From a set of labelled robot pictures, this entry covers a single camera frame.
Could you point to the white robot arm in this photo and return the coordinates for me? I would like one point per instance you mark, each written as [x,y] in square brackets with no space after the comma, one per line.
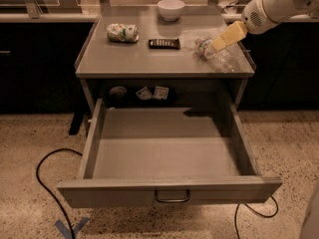
[285,9]

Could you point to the crushed green white soda can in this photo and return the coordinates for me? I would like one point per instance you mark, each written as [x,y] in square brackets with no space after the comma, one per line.
[125,33]

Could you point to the white sticker label left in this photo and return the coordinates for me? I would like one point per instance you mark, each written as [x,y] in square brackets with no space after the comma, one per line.
[144,94]

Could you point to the white ceramic bowl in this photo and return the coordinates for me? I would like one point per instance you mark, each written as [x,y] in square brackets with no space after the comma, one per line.
[170,10]

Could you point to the white horizontal rail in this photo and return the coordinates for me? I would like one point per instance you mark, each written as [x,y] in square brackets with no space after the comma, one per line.
[75,18]

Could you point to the clear plastic water bottle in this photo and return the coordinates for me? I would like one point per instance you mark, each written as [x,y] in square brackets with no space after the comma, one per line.
[222,61]

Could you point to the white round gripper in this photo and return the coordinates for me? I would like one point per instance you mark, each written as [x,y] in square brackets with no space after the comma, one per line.
[256,16]

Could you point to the black chocolate bar pack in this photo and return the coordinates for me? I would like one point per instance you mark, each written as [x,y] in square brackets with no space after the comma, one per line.
[164,44]

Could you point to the white sticker label right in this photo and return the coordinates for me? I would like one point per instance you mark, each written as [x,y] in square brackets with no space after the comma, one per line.
[161,93]

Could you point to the metal drawer handle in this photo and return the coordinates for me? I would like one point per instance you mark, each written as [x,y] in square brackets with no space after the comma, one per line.
[172,197]

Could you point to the blue tape cross mark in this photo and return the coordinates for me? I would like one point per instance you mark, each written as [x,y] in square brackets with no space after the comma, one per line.
[71,232]

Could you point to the grey open top drawer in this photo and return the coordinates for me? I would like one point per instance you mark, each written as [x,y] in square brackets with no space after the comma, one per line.
[131,153]

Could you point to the white sticker label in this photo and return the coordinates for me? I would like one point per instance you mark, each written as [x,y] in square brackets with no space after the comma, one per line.
[161,93]
[144,94]

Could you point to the grey cabinet with counter top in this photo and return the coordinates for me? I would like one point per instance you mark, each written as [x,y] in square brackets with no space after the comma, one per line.
[103,59]

